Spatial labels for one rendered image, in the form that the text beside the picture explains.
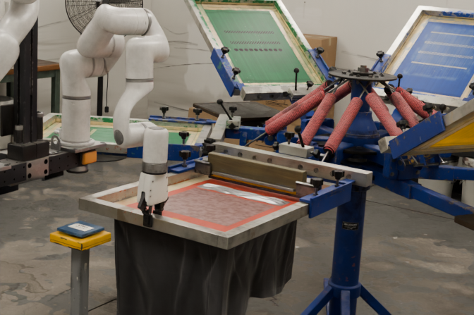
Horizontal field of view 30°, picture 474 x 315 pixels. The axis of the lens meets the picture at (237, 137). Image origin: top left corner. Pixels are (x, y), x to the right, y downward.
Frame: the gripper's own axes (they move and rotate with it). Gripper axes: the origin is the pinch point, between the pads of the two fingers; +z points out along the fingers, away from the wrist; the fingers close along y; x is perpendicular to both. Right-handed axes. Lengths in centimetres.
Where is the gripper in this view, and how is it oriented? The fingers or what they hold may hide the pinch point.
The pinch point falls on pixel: (152, 218)
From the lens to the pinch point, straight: 274.6
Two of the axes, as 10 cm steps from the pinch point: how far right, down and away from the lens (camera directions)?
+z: -0.6, 9.8, 2.1
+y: -5.5, 1.4, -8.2
